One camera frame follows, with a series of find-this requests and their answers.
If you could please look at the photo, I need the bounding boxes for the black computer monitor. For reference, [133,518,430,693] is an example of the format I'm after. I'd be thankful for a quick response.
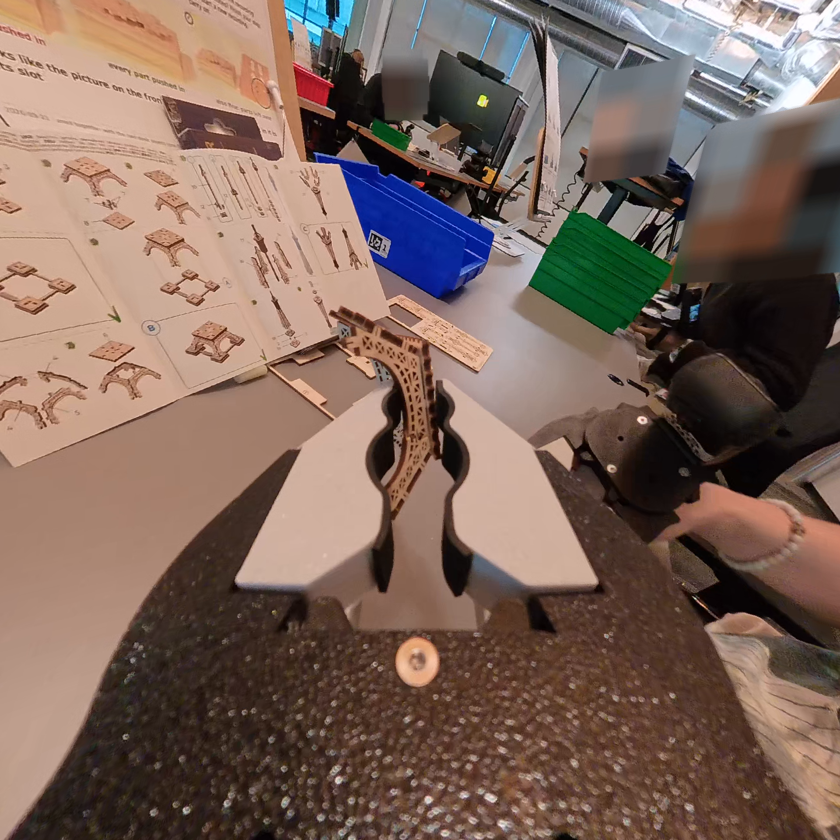
[427,49,529,152]

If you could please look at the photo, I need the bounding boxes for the wooden lattice tower base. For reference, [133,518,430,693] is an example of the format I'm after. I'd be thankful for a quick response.
[329,304,442,521]

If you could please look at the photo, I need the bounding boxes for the large instruction poster sheet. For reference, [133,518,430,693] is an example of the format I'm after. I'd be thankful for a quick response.
[0,0,293,161]

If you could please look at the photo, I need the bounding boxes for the blue plastic bin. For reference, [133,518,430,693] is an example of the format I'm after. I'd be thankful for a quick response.
[314,152,495,299]

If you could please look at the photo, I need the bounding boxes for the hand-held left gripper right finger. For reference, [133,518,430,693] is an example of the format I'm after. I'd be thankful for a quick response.
[435,379,601,599]

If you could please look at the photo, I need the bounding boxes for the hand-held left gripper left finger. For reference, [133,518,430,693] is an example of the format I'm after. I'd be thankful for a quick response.
[234,387,396,599]

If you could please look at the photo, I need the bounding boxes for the wooden laser-cut parts sheet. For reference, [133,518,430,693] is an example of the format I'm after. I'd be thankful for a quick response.
[386,294,494,373]

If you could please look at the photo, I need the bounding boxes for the small poster board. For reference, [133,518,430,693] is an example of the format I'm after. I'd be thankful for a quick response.
[527,16,565,222]

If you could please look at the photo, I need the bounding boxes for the person's right forearm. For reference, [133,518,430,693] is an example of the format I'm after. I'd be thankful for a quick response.
[755,515,840,627]

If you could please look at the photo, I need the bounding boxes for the green plastic bin stack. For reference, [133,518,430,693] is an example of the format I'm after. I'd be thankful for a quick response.
[528,210,673,336]

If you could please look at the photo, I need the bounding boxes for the grey desk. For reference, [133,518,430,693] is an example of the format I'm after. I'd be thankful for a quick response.
[0,223,677,821]

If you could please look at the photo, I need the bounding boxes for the wooden empty frame piece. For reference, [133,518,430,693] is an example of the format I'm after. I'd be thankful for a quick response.
[268,341,382,421]

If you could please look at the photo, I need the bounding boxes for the red plastic bins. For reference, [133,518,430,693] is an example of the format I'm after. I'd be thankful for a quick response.
[293,62,334,107]

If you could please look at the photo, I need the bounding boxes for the dark packaging card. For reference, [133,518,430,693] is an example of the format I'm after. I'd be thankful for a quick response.
[161,96,284,160]

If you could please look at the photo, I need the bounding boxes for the folded assembly instruction booklet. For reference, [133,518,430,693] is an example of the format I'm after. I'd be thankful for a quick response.
[0,121,391,468]

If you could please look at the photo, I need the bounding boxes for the pearl bracelet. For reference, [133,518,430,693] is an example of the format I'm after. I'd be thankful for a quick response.
[718,499,807,572]

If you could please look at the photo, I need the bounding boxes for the person's striped shirt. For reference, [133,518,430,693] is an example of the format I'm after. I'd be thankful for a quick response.
[705,613,840,840]

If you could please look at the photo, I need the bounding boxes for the white push pin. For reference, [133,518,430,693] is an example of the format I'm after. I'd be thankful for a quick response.
[266,80,296,155]

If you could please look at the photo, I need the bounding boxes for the wooden poster backing board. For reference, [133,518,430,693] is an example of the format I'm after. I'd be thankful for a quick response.
[266,0,309,161]

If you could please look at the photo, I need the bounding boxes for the person's right hand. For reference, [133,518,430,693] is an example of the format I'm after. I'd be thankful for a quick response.
[648,482,791,565]

